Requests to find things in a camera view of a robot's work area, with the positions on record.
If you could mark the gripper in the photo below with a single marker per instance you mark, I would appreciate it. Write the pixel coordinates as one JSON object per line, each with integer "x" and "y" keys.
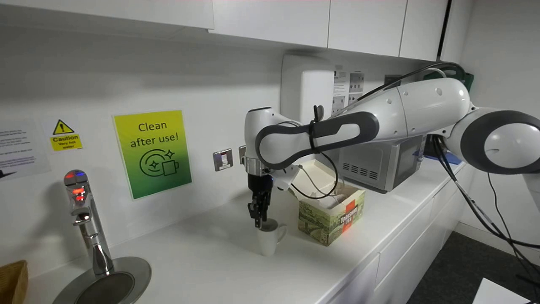
{"x": 259, "y": 182}

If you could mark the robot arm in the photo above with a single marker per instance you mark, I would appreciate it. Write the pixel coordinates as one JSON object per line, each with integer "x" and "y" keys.
{"x": 422, "y": 105}

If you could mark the green tea box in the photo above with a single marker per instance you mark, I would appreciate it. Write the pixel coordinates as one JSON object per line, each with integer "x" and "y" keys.
{"x": 329, "y": 219}

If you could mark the white ceramic mug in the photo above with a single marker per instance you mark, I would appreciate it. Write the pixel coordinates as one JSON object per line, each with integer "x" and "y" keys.
{"x": 268, "y": 240}

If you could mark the green and yellow sign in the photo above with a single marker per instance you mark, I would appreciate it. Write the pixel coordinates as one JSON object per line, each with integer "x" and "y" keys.
{"x": 152, "y": 154}

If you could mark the silver microwave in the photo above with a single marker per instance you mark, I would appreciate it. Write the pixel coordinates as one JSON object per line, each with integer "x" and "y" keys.
{"x": 371, "y": 164}

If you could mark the white paper towel dispenser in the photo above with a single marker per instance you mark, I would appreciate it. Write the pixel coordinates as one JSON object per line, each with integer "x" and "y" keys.
{"x": 306, "y": 88}

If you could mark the row of paper notices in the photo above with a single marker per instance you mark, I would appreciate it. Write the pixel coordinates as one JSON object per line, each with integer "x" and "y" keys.
{"x": 348, "y": 88}

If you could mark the row of white base cabinet doors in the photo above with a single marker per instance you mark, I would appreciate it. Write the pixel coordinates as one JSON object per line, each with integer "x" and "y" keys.
{"x": 405, "y": 240}

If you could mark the microwave door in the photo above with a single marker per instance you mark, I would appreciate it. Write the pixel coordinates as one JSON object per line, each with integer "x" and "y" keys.
{"x": 410, "y": 160}

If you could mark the round steel drip tray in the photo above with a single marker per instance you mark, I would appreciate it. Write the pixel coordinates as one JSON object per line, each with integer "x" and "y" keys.
{"x": 114, "y": 285}

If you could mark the steel hot water tap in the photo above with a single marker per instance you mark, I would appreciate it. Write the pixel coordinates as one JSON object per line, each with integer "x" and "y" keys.
{"x": 88, "y": 219}

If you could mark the blue cloth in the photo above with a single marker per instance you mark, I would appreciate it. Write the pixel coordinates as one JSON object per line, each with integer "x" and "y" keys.
{"x": 449, "y": 158}

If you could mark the yellow caution sign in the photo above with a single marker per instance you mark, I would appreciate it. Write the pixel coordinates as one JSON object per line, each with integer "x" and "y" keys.
{"x": 65, "y": 137}

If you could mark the white paper notice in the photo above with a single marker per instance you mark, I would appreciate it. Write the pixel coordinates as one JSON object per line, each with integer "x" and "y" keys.
{"x": 21, "y": 150}

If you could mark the green object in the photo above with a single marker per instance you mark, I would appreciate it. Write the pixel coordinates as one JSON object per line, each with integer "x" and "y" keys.
{"x": 467, "y": 80}

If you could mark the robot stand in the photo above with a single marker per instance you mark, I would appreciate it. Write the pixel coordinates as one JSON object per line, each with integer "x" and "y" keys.
{"x": 500, "y": 293}

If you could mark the wicker basket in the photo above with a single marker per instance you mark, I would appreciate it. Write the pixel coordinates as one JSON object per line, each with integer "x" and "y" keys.
{"x": 12, "y": 283}

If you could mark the row of white wall cabinets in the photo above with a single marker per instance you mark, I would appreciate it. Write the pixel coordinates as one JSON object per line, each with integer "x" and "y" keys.
{"x": 270, "y": 19}

